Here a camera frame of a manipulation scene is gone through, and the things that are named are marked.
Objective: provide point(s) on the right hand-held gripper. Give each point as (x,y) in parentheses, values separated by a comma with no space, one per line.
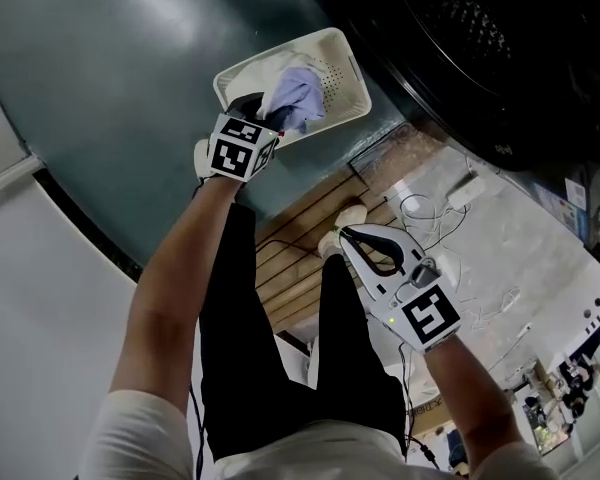
(425,313)

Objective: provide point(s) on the black washing machine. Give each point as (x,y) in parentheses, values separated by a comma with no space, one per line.
(480,48)

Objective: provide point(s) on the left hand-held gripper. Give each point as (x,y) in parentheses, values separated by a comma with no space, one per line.
(240,150)

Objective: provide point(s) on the lilac clothes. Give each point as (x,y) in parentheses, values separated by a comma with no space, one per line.
(300,95)

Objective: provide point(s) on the box with colourful label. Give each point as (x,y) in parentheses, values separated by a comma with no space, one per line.
(562,208)

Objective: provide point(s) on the wooden slatted floor mat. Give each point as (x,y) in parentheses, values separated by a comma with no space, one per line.
(300,248)

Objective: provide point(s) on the white clothes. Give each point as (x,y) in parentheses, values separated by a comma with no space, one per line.
(257,75)

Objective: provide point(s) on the white power adapter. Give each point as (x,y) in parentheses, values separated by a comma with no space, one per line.
(466,191)

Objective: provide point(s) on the person's white shoes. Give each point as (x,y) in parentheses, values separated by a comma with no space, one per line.
(347,220)

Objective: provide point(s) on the person's black trousers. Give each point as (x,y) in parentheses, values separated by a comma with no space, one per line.
(290,368)

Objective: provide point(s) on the person's white shirt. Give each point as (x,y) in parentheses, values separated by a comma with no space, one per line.
(310,450)

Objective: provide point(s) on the person's right forearm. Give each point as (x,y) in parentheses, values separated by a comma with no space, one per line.
(460,398)

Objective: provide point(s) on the person's left forearm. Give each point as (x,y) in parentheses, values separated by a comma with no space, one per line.
(180,278)

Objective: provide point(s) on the person's left hand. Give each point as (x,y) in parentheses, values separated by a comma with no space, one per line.
(201,158)

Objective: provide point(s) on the white plastic basket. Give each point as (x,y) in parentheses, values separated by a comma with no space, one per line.
(342,75)

